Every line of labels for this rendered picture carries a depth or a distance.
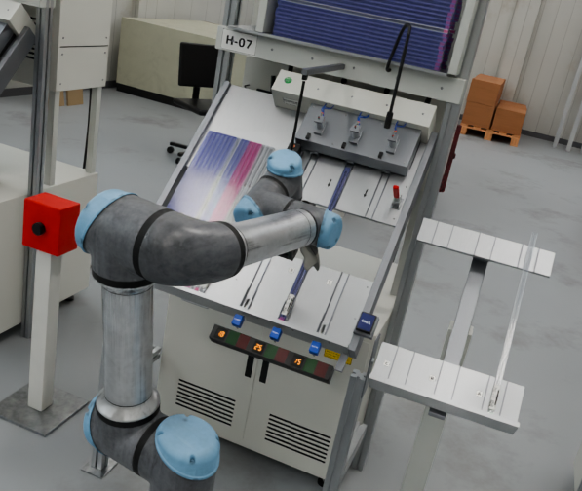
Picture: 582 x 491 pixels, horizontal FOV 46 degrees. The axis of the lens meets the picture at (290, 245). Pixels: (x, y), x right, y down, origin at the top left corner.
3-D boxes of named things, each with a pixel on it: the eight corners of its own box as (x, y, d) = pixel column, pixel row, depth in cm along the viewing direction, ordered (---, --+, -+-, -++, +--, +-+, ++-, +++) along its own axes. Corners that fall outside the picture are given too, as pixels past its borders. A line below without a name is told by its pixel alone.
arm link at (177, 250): (204, 240, 96) (351, 204, 138) (144, 215, 101) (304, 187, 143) (190, 315, 100) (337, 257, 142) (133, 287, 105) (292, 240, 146)
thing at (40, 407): (45, 437, 231) (58, 219, 204) (-13, 412, 238) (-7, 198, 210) (89, 403, 252) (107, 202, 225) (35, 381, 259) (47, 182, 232)
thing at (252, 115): (395, 234, 195) (396, 225, 191) (189, 174, 213) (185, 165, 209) (430, 143, 208) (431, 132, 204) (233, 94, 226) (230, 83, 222)
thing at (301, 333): (348, 357, 180) (347, 347, 174) (132, 281, 198) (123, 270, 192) (350, 352, 181) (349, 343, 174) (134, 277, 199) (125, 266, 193)
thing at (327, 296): (349, 349, 178) (349, 345, 176) (131, 273, 197) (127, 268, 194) (373, 285, 186) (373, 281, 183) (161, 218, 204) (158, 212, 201)
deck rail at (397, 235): (356, 358, 180) (355, 351, 174) (348, 357, 180) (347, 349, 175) (437, 145, 208) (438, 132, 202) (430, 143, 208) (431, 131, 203)
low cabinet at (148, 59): (194, 82, 965) (202, 20, 936) (346, 122, 891) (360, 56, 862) (114, 90, 809) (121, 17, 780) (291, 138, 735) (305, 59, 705)
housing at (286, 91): (426, 156, 208) (429, 127, 195) (277, 118, 221) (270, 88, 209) (434, 135, 211) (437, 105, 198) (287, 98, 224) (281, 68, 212)
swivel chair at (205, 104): (244, 163, 608) (261, 55, 575) (214, 175, 555) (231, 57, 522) (184, 146, 624) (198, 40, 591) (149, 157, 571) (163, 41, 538)
